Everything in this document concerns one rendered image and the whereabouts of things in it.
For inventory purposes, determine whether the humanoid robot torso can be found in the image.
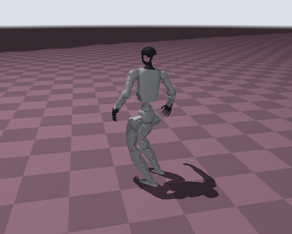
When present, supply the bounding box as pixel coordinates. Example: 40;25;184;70
135;66;161;124

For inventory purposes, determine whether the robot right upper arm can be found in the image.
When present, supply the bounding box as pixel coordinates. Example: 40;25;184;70
160;71;176;97

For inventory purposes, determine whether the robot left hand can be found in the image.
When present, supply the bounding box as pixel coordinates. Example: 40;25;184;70
112;109;119;121

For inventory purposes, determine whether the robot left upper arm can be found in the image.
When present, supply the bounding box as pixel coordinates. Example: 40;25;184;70
123;69;139;99

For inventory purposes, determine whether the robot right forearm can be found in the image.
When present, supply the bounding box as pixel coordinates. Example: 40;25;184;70
167;93;176;107

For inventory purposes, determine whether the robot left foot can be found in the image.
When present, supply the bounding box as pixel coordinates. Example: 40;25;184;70
139;178;158;187

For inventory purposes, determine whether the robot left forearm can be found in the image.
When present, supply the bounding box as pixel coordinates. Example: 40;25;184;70
113;90;126;111

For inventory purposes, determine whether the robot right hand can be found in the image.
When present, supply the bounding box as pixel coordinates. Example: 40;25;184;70
161;104;173;116

